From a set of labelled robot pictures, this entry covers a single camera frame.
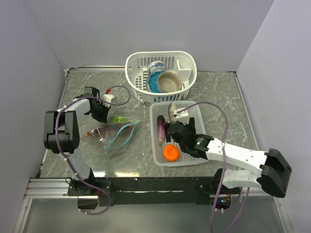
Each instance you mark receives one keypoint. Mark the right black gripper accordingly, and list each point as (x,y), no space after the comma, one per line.
(191,126)

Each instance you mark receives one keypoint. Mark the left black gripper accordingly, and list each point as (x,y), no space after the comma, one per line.
(102,118)

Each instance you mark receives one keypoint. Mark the green fake lettuce leaf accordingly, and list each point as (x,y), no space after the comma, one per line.
(119,119)

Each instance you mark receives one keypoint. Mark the orange fake fruit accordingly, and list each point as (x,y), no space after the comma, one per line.
(170,153)

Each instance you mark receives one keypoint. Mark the clear zip top bag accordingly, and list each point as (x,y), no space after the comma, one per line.
(119,139)

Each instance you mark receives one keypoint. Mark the purple fake eggplant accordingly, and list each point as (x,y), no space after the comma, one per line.
(161,129)

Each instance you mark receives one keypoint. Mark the beige fake mushroom piece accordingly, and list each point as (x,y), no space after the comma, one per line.
(171,108)

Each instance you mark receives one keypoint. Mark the clear perforated plastic tray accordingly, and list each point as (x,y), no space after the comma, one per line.
(184,159)

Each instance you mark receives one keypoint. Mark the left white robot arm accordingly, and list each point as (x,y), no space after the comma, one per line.
(61,129)

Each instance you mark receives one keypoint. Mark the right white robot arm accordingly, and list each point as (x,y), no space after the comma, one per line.
(267,170)

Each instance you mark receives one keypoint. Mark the beige ceramic bowl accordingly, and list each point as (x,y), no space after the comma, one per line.
(169,82)

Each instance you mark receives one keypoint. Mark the blue plate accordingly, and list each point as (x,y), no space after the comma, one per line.
(152,82)

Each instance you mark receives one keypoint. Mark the white plastic dish basket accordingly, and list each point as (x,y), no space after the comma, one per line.
(179,62)

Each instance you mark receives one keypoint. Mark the blue floral white cup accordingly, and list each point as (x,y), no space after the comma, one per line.
(156,66)

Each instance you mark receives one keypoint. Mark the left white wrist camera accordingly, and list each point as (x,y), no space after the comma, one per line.
(107,97)

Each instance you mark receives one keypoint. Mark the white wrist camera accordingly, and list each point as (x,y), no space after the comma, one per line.
(182,117)
(107,97)

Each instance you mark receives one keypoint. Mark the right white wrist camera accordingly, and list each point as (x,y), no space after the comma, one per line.
(182,117)

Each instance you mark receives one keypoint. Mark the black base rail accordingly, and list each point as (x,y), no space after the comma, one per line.
(143,190)

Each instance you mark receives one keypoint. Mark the aluminium frame rail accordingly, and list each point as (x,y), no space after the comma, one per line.
(43,189)

